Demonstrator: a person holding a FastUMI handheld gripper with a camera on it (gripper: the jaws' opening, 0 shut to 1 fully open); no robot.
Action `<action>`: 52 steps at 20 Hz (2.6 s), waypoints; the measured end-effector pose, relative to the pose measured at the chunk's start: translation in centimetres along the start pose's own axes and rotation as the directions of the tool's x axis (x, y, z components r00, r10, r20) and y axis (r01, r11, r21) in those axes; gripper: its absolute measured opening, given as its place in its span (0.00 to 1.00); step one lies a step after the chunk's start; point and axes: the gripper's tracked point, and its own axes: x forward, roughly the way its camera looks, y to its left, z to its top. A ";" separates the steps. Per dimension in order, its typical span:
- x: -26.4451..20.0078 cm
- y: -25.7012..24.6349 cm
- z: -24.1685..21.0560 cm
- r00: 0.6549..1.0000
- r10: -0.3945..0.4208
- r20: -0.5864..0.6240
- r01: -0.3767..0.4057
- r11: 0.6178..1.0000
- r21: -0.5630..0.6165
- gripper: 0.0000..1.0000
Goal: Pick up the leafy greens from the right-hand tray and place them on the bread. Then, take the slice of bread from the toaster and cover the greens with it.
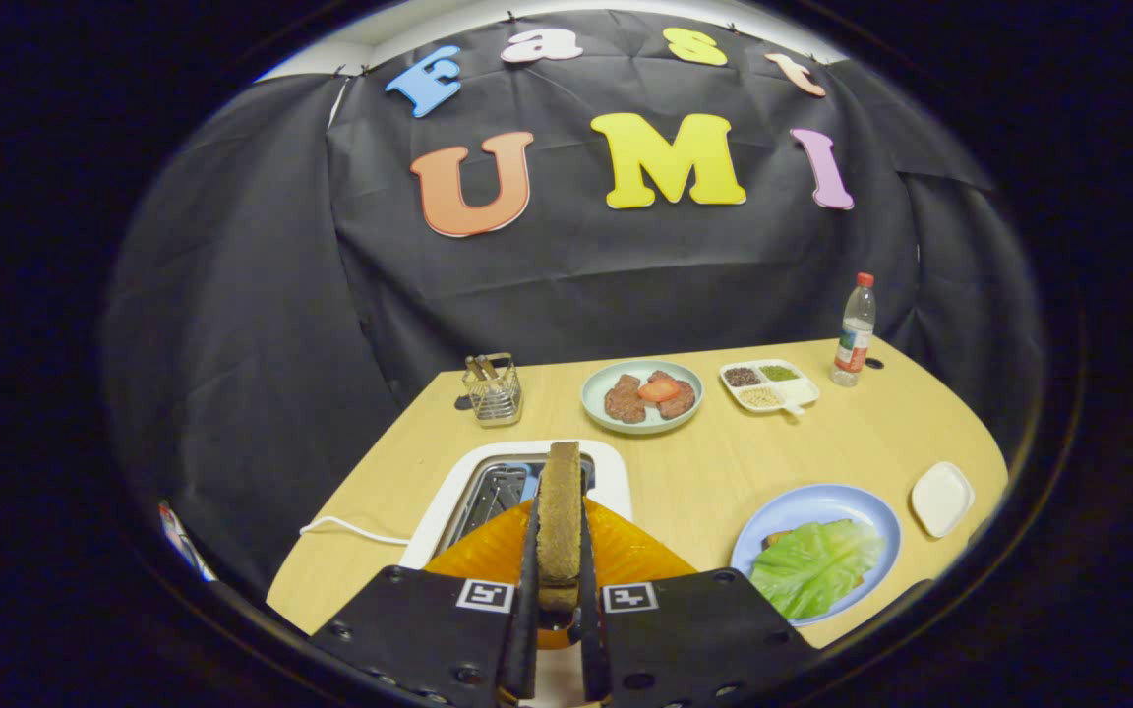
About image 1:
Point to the blue plate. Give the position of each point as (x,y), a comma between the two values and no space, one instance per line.
(822,503)

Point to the white toaster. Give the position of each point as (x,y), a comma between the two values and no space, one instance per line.
(448,501)

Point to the red tomato slice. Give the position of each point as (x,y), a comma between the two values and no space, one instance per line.
(659,389)

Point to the toasted bread slice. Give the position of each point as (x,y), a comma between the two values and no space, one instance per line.
(560,511)

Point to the brown meat slice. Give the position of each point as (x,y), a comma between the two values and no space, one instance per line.
(624,401)
(680,401)

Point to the white divided condiment dish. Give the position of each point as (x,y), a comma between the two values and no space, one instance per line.
(773,385)

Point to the green lettuce leaf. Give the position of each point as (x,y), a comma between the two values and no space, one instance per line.
(812,565)

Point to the clear bottle with red cap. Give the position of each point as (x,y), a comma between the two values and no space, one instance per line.
(854,339)

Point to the pale green plate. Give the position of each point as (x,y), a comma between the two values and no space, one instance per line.
(594,398)

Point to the small white plate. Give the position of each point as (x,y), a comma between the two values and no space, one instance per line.
(942,500)

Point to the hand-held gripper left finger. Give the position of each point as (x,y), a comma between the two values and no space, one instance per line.
(429,629)

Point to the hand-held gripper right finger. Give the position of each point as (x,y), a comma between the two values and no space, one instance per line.
(704,634)

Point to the small colourful object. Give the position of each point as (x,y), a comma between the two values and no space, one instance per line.
(183,541)

